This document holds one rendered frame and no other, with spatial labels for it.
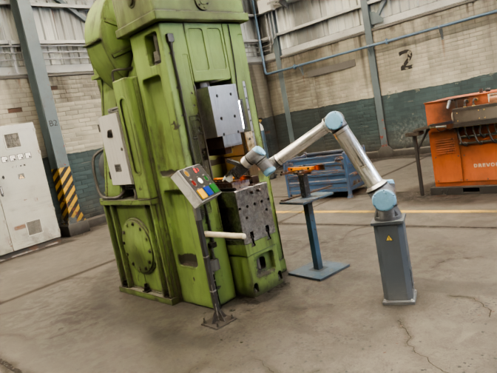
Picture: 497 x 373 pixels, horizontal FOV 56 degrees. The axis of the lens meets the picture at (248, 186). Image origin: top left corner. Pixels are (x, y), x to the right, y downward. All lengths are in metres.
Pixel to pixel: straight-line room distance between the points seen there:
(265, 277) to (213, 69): 1.80
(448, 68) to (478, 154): 4.56
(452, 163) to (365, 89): 5.37
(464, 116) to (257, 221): 3.43
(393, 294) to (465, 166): 3.47
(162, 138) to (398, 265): 2.10
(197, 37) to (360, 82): 8.14
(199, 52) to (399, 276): 2.30
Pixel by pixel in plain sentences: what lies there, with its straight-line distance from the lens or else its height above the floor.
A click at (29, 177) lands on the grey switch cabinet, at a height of 1.20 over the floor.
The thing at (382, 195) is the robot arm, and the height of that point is 0.82.
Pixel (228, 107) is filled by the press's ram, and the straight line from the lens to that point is 3.85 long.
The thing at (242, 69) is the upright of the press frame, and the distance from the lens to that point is 4.24.
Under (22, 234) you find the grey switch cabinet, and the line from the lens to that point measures 8.51.
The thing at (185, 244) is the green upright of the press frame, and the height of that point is 0.52.
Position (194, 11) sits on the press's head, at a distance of 3.97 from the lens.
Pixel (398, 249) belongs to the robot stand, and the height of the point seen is 0.40.
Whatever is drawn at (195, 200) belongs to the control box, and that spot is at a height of 0.97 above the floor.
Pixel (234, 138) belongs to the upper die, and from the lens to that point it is 3.86.
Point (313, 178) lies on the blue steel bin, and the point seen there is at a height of 0.34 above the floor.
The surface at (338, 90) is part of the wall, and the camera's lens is 12.14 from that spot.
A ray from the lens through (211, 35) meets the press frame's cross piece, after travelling 4.10.
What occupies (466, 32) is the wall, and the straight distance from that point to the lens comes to 10.83.
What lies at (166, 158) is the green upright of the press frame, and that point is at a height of 1.27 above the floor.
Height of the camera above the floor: 1.44
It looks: 8 degrees down
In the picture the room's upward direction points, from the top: 11 degrees counter-clockwise
